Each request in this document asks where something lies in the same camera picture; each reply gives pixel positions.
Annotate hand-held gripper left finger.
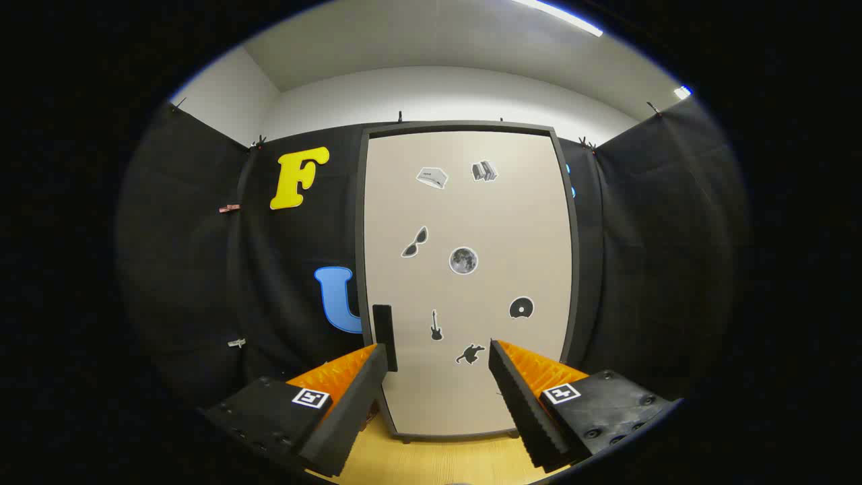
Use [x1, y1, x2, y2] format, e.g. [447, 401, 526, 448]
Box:
[201, 342, 390, 479]

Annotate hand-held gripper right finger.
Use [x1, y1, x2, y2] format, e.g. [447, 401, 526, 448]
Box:
[488, 339, 681, 474]

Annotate black door handle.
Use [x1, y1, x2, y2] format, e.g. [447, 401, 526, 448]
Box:
[372, 304, 398, 373]

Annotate beige cabinet door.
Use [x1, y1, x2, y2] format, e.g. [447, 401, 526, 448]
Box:
[364, 130, 573, 437]

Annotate black backdrop cloth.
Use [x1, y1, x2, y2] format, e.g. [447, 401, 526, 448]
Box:
[114, 94, 752, 418]

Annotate dark grey cabinet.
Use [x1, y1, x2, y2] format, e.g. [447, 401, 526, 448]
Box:
[355, 120, 581, 444]

